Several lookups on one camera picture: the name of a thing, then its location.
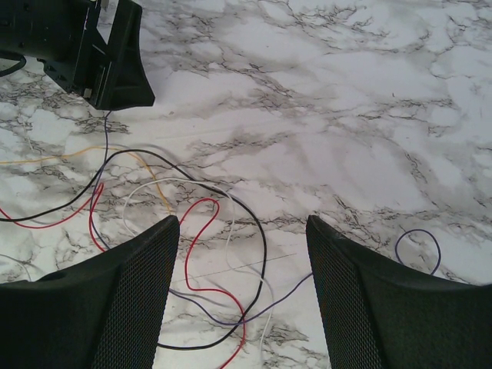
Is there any red wire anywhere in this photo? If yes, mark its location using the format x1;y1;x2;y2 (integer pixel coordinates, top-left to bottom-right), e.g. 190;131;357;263
0;182;247;369

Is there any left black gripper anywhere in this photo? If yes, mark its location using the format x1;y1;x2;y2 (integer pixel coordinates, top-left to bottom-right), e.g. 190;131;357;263
1;1;155;110

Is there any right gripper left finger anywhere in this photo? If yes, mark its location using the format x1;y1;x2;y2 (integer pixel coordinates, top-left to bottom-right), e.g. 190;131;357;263
1;216;180;368

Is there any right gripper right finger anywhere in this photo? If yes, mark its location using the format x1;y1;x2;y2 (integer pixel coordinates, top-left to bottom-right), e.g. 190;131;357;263
306;215;491;368

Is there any black wire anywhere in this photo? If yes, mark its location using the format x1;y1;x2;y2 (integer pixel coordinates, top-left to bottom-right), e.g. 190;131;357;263
0;149;268;351

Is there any white wire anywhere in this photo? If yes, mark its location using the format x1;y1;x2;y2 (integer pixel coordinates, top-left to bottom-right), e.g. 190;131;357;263
0;122;274;369

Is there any yellow wire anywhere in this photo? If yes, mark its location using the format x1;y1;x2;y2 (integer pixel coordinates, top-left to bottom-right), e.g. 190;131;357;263
0;145;174;216

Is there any purple wire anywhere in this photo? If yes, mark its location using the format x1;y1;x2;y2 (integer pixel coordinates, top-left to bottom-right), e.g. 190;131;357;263
90;109;442;327

